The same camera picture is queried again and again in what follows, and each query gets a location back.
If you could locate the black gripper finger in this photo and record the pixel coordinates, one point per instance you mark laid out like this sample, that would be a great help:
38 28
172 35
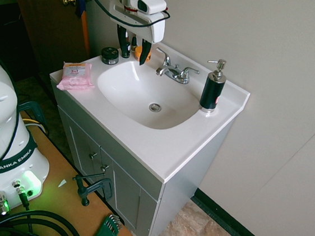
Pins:
123 39
145 53

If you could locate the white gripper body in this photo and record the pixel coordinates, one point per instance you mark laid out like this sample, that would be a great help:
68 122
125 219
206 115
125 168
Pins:
139 19

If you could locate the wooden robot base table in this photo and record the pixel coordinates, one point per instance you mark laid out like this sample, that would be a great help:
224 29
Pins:
63 187

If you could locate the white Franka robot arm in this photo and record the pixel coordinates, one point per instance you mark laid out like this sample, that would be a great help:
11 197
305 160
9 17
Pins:
2 124

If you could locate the orange round jar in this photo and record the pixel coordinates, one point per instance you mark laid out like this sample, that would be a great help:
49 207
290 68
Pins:
138 53

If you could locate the small dark bottle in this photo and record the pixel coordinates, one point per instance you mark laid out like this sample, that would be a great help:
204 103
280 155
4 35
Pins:
134 44
126 50

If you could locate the black round jar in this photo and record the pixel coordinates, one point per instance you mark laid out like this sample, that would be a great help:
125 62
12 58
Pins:
109 56

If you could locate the white sink countertop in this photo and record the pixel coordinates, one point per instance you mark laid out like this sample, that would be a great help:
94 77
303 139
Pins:
147 105

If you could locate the chrome sink drain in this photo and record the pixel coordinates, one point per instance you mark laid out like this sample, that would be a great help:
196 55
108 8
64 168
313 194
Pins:
155 107

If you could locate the pink wipes pack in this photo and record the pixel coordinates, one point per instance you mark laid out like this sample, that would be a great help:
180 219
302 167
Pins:
76 76

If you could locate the brass door knob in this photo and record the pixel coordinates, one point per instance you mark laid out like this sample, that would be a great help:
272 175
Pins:
68 0

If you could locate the black chrome soap dispenser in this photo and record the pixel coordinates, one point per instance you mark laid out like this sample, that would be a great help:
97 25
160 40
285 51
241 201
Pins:
213 85

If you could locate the brown wooden door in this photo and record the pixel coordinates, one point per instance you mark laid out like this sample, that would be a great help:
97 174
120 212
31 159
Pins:
44 13

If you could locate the metal cabinet knob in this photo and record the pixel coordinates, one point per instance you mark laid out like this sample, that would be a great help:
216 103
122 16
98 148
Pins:
94 155
104 168

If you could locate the grey vanity cabinet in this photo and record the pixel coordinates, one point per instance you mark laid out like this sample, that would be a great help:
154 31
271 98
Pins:
128 177

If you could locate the dark green C-clamp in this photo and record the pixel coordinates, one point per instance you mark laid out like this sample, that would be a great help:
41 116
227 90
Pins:
94 186

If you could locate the green hex key set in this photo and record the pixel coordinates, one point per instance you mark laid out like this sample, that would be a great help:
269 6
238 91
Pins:
107 229

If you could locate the black baseboard strip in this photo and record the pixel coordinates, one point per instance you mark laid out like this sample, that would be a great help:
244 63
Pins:
235 230

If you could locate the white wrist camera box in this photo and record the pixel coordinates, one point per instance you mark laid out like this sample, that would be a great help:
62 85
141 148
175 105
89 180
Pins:
147 1

